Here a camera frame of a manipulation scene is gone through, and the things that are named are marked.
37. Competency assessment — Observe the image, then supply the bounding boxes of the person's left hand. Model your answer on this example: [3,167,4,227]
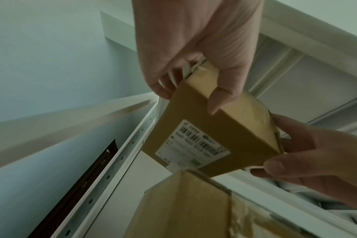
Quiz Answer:
[131,0,263,115]

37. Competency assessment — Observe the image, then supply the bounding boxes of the person's right hand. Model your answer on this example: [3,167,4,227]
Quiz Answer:
[250,113,357,203]

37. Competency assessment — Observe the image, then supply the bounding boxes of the small labelled cardboard box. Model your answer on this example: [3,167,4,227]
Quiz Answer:
[140,59,285,178]

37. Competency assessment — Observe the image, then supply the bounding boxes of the white metal shelf board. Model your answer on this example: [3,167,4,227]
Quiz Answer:
[248,16,357,133]

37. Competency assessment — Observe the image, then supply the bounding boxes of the large taped cardboard box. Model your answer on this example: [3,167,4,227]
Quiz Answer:
[128,169,288,238]

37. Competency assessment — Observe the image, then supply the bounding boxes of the white perforated shelf upright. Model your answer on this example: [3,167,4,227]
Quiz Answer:
[56,97,161,238]

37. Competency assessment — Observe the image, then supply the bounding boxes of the white metal shelf rail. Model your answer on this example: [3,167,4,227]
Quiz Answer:
[214,165,357,238]

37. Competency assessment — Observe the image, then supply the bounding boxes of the dark brown frame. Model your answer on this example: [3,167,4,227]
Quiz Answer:
[27,139,118,238]

